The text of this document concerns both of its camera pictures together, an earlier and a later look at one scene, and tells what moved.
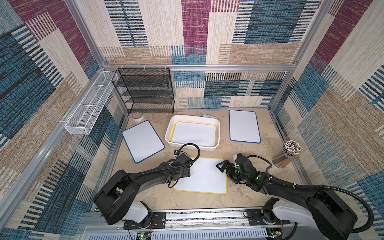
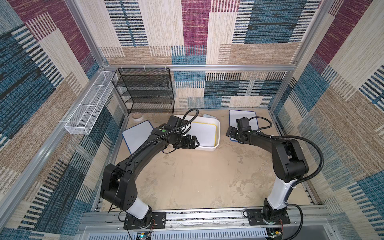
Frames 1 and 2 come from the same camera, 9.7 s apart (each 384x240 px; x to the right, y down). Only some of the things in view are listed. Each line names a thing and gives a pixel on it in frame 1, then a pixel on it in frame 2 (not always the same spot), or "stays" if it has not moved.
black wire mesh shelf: [145, 90] stays
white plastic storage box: [203, 131] stays
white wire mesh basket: [85, 116] stays
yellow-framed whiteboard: [205, 178] -> [205, 134]
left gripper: [188, 173] -> [188, 142]
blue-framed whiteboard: [142, 141] stays
